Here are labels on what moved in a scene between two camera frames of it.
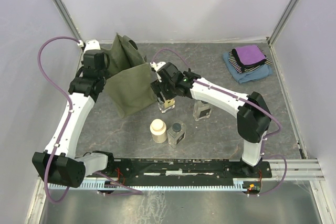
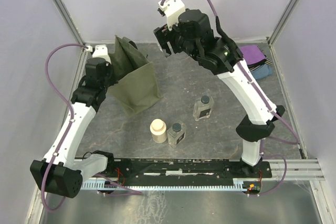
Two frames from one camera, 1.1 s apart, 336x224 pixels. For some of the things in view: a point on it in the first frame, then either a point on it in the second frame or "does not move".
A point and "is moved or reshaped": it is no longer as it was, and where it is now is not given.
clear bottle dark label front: (176, 134) does not move
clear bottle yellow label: (168, 105) is moved or reshaped
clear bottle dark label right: (201, 110) does not move
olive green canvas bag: (129, 83) does not move
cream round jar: (158, 128) does not move
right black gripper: (157, 87) → (164, 35)
